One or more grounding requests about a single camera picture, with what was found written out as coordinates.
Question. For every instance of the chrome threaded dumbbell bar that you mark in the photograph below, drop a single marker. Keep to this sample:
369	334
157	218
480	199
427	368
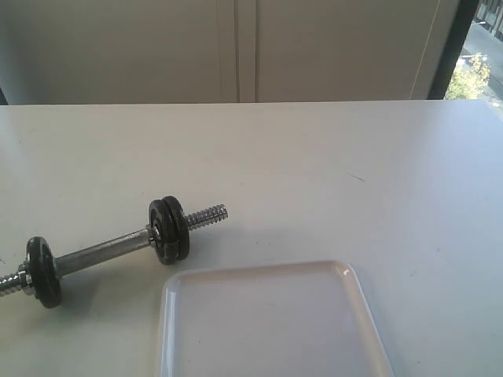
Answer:
111	249

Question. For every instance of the black weight plate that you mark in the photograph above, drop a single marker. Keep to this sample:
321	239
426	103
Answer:
181	226

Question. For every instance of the black plate near thread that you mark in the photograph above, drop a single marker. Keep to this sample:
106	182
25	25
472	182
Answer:
164	231

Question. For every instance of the white rectangular tray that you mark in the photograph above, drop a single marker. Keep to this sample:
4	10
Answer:
292	319

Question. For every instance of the black plate far end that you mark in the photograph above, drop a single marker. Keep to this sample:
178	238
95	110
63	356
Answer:
42	269

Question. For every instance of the chrome collar nut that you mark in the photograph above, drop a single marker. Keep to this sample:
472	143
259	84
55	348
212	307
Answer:
25	280

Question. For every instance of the dark window frame post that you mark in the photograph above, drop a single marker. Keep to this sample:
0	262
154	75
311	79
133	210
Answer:
458	32

